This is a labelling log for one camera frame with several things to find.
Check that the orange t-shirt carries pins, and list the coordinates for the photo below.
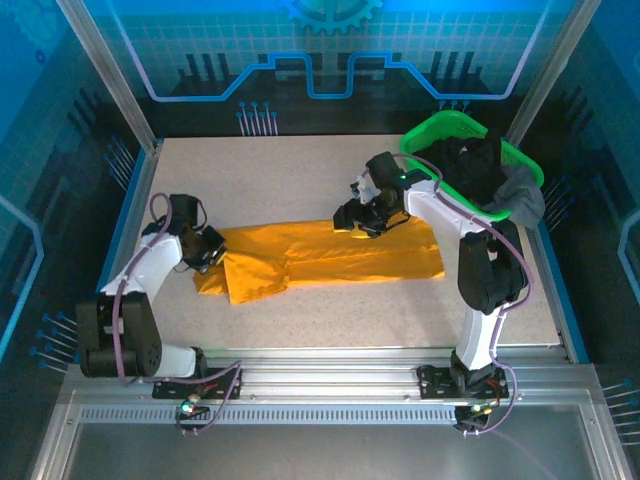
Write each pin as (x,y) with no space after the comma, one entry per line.
(325,260)

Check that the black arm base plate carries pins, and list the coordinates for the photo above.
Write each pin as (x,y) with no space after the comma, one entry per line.
(167,387)
(432,382)

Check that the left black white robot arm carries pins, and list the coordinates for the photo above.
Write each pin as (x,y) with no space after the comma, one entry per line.
(120,335)

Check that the aluminium frame post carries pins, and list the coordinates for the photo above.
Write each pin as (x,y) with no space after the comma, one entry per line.
(107,75)
(550,75)

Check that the green plastic basket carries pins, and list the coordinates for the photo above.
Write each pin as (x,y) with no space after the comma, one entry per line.
(425,135)

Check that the black t-shirt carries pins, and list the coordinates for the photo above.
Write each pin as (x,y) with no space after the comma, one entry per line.
(475,170)

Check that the aluminium mounting rail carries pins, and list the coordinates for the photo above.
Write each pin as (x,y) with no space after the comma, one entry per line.
(325,370)

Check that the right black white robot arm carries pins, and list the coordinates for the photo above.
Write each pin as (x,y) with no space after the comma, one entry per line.
(487,270)

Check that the small LED circuit board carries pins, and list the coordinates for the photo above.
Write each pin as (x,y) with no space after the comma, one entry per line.
(189,409)
(475,411)

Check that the aluminium front frame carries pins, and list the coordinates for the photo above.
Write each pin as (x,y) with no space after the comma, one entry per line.
(325,450)

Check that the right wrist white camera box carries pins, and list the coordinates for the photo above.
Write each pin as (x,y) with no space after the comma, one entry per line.
(362,189)

